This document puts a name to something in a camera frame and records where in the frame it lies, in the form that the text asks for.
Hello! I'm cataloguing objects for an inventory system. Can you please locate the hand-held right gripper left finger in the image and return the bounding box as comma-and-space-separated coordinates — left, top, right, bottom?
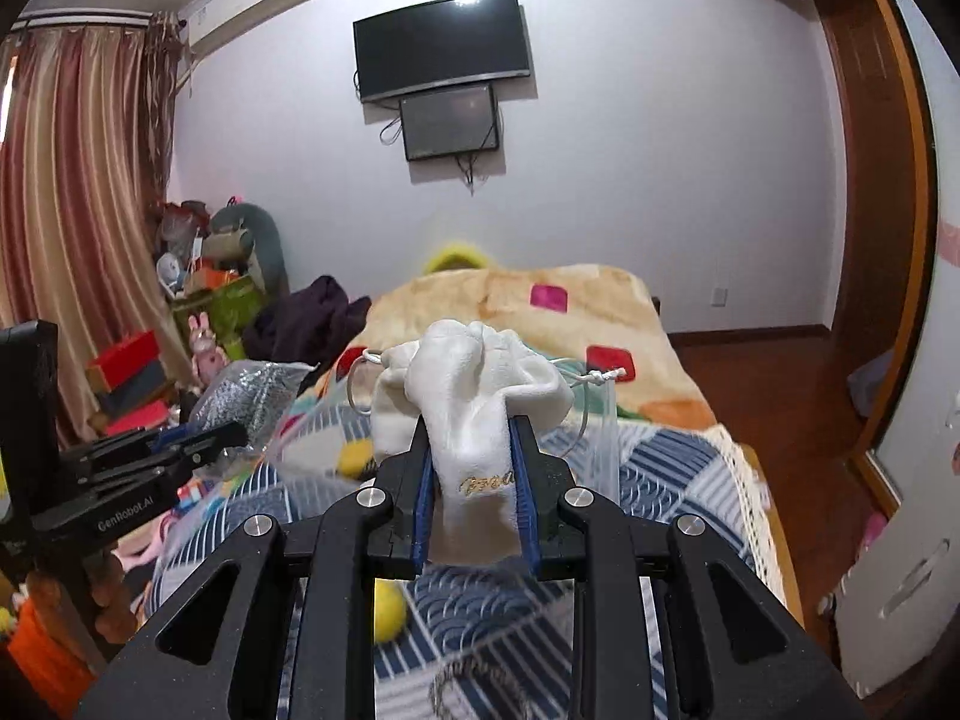
75, 414, 437, 720

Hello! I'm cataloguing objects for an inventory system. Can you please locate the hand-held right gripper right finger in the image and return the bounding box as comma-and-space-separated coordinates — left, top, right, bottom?
511, 414, 865, 720

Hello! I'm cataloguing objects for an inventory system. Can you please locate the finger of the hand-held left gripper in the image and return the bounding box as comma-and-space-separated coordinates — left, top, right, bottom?
71, 447, 226, 494
63, 421, 250, 466

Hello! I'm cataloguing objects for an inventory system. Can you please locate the white sock with gold print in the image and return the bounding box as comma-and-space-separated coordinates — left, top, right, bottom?
370, 319, 578, 565

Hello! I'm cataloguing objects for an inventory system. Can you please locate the yellow soft ball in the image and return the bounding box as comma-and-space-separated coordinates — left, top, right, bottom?
336, 441, 376, 479

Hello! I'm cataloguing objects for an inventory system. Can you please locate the red box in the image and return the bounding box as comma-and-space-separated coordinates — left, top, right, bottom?
86, 330, 164, 395

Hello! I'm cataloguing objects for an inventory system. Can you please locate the brown teddy plush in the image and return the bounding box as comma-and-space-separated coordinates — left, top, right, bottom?
88, 547, 155, 646

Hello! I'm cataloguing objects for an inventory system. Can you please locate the yellow tennis ball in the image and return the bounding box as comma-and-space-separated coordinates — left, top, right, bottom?
374, 579, 410, 644

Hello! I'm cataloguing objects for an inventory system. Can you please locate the silver foil bag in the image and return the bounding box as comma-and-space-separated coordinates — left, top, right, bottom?
187, 360, 316, 458

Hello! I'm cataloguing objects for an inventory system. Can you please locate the pink bunny plush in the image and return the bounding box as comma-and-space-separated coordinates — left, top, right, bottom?
187, 312, 230, 385

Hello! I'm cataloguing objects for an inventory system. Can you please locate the orange container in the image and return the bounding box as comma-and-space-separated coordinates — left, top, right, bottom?
0, 592, 98, 717

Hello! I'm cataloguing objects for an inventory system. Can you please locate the green gift box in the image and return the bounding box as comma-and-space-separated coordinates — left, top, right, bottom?
172, 276, 265, 361

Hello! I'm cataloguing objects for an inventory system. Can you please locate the orange plush blanket with squares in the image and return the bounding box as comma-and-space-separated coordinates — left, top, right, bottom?
315, 264, 717, 436

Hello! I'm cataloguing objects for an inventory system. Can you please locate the dark purple cloth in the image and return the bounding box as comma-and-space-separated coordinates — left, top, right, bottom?
241, 274, 373, 383

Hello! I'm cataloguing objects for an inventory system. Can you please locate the striped red gold curtain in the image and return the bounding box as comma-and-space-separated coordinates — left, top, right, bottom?
0, 11, 197, 451

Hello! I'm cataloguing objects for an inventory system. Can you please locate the yellow green plush toy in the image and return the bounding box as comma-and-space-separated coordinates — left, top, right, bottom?
421, 240, 490, 275

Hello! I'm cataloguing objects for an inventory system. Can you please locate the grey plush toy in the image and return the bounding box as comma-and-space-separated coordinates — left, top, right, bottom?
202, 199, 292, 301

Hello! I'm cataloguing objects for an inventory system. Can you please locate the black curtain rod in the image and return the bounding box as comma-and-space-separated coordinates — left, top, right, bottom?
13, 9, 155, 32

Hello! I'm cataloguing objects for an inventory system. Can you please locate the white air conditioner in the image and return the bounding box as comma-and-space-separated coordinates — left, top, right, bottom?
180, 0, 319, 61

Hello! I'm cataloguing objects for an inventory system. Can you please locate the wooden bed frame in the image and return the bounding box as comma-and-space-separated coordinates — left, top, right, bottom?
739, 442, 807, 631

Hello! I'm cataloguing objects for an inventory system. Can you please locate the black monitor cable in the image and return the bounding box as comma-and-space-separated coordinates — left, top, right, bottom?
454, 151, 488, 197

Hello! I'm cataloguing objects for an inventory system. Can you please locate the small black wall monitor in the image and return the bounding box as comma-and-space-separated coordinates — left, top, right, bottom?
399, 82, 502, 162

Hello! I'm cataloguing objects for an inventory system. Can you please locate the black wall television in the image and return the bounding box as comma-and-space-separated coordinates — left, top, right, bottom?
352, 0, 535, 103

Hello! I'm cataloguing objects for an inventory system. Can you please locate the wooden door frame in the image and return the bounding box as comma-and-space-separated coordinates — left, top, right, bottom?
814, 0, 943, 518

